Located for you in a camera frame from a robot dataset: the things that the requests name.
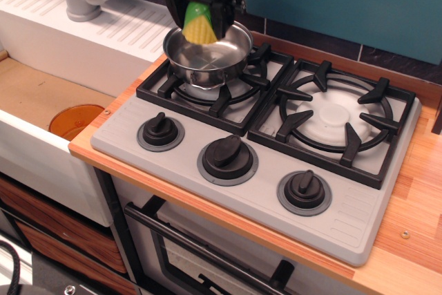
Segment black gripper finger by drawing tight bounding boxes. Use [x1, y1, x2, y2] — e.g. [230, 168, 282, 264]
[209, 1, 236, 39]
[165, 0, 189, 28]

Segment yellow green toy corncob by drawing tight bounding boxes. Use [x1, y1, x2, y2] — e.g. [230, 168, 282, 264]
[182, 1, 218, 45]

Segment small steel pot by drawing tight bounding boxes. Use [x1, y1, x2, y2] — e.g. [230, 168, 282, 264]
[163, 22, 253, 90]

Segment black left stove knob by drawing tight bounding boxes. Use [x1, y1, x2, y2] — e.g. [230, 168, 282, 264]
[137, 112, 185, 153]

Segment black stove knob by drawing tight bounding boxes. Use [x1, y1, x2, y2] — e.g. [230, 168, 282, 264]
[197, 135, 259, 187]
[137, 112, 185, 153]
[277, 170, 332, 217]

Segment black middle stove knob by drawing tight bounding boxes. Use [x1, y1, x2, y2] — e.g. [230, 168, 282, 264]
[197, 135, 259, 187]

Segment black right stove knob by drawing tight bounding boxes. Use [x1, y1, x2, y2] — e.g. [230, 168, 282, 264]
[277, 170, 332, 217]

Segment grey toy stove top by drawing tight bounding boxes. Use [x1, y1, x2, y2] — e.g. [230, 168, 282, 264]
[90, 51, 423, 268]

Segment black left burner grate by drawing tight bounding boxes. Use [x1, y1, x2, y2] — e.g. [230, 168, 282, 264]
[136, 43, 295, 136]

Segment black burner grate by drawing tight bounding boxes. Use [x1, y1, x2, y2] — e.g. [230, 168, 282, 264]
[248, 59, 421, 189]
[136, 43, 295, 136]

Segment white toy sink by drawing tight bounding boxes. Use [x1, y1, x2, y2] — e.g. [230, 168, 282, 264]
[1, 0, 174, 227]

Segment orange plastic plate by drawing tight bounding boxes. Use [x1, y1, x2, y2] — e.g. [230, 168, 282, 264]
[48, 104, 104, 141]

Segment black right burner grate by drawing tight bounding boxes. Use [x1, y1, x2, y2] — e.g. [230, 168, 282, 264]
[248, 59, 421, 189]

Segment toy oven door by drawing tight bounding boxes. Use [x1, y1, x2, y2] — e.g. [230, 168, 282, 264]
[113, 178, 359, 294]

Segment wooden drawer fronts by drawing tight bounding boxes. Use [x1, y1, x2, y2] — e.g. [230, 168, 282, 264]
[1, 174, 137, 294]

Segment black cable lower left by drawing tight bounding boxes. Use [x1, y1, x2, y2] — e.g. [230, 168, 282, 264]
[0, 239, 23, 295]

